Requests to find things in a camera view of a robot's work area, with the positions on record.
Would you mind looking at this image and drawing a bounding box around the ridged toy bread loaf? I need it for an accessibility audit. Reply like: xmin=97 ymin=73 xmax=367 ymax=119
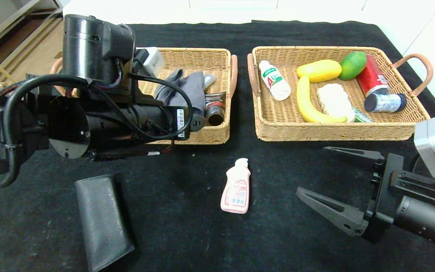
xmin=317 ymin=83 xmax=356 ymax=122

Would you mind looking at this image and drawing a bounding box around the yellow toy banana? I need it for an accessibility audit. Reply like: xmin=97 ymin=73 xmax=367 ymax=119
xmin=296 ymin=75 xmax=348 ymax=124

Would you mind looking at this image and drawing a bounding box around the black leather case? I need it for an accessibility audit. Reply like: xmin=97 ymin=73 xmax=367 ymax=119
xmin=74 ymin=175 xmax=135 ymax=272

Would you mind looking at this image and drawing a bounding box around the white milk bottle green label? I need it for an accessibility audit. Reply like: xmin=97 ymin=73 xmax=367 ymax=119
xmin=259 ymin=60 xmax=292 ymax=102

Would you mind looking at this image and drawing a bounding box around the green gum pack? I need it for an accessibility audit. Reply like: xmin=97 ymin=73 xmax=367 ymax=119
xmin=353 ymin=108 xmax=373 ymax=123

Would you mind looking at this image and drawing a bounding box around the black tube with red label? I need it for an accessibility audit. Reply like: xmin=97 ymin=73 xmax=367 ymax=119
xmin=205 ymin=92 xmax=227 ymax=127

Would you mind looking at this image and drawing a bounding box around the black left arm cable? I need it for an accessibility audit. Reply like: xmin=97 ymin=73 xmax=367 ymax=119
xmin=0 ymin=74 xmax=194 ymax=189

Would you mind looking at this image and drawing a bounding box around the yellow toy mango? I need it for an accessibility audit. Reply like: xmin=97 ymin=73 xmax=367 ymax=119
xmin=297 ymin=60 xmax=342 ymax=83

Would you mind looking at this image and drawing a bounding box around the grey metal shelf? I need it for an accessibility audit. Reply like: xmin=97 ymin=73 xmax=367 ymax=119
xmin=0 ymin=0 xmax=64 ymax=82

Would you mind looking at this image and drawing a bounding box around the wicker basket with brown handles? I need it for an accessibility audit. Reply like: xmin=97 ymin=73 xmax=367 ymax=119
xmin=50 ymin=48 xmax=238 ymax=145
xmin=247 ymin=46 xmax=433 ymax=142

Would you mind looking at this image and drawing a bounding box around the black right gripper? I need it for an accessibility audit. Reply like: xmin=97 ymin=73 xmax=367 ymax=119
xmin=296 ymin=146 xmax=435 ymax=244

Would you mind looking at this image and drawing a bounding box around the red drink can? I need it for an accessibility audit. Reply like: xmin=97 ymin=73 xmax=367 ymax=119
xmin=356 ymin=55 xmax=390 ymax=98

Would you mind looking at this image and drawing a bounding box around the grey cloth towel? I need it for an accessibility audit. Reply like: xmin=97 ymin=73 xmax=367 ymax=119
xmin=153 ymin=69 xmax=207 ymax=117

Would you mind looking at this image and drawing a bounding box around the black tablecloth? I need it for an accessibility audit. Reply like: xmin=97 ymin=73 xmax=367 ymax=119
xmin=0 ymin=21 xmax=435 ymax=272

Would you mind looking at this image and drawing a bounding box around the pink bottle with white cap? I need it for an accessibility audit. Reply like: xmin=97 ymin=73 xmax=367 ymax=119
xmin=221 ymin=158 xmax=251 ymax=214

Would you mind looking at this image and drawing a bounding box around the green toy fruit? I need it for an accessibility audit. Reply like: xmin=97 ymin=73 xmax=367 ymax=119
xmin=339 ymin=52 xmax=367 ymax=81

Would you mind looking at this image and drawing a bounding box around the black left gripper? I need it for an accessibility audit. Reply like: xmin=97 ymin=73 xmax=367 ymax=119
xmin=136 ymin=104 xmax=210 ymax=141

